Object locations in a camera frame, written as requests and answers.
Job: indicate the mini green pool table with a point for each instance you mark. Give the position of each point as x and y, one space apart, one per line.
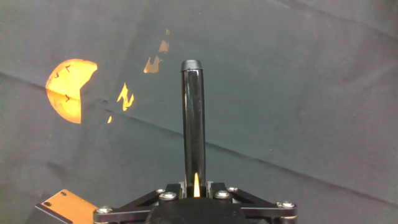
68 207

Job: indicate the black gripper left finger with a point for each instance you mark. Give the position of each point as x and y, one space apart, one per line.
133 205

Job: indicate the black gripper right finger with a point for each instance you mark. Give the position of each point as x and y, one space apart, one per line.
261 207

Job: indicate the black cloth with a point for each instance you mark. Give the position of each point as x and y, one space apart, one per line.
280 109

